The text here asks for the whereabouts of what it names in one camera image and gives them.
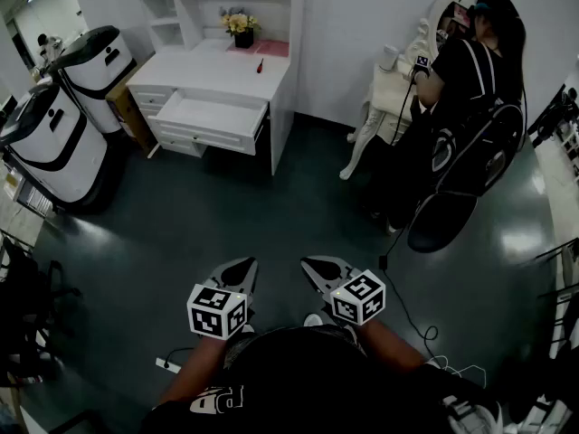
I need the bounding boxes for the white cylindrical jar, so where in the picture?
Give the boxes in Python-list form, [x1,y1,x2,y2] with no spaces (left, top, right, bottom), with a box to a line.
[378,44,400,73]

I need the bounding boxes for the person's right forearm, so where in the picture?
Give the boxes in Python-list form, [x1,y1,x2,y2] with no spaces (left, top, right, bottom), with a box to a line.
[361,319,429,373]

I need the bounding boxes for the person's black t-shirt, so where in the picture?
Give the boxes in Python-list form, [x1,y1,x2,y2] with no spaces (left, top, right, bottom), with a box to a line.
[139,325,504,434]

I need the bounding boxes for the white drawer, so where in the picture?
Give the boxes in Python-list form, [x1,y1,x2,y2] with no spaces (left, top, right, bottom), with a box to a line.
[147,89,271,156]

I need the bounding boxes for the white desk with hutch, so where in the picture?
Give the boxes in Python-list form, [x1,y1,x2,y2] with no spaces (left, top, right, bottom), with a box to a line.
[126,0,307,178]

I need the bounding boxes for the person's left forearm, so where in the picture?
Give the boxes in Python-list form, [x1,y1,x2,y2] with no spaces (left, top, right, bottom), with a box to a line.
[157,332,230,406]

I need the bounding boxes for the grey backpack strap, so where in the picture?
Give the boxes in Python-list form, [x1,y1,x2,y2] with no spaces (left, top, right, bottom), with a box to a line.
[441,393,504,434]

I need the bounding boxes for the black office chair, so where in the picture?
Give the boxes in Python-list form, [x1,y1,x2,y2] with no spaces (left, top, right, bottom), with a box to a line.
[0,228,83,388]

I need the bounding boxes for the black power strip cable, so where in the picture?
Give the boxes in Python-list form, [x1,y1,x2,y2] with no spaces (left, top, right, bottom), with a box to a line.
[162,345,196,370]

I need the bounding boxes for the person's patterned shorts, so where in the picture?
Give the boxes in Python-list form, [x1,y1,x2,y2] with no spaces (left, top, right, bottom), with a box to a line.
[223,324,368,370]

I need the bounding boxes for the pink mat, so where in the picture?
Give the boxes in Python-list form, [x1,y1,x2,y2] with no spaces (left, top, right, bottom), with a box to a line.
[255,39,290,58]
[226,39,261,54]

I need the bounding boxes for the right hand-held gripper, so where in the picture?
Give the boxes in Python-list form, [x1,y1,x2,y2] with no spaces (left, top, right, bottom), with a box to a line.
[301,255,387,326]

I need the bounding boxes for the white cable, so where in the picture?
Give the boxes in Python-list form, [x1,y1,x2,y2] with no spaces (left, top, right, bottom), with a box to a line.
[424,354,489,391]

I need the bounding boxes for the white ornate dressing table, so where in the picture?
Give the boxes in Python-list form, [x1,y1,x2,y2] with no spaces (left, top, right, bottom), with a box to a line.
[338,15,438,181]

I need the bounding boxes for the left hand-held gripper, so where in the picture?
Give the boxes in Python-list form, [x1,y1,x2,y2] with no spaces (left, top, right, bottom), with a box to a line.
[186,257,260,341]

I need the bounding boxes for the white and black robot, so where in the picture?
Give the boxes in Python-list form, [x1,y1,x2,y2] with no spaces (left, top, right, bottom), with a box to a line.
[47,24,138,136]
[0,81,128,215]

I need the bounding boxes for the yellow flower bouquet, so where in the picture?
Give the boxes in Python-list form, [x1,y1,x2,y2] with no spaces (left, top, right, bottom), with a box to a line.
[219,6,262,36]

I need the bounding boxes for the oval white-framed mirror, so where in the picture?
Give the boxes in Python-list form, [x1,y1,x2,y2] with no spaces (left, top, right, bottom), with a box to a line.
[415,0,501,65]

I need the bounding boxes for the black shelf rack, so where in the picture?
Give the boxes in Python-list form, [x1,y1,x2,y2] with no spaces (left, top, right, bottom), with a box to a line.
[527,83,579,153]

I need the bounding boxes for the brown cardboard box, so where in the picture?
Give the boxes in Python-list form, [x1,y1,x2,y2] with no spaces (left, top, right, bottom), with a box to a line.
[105,72,158,157]

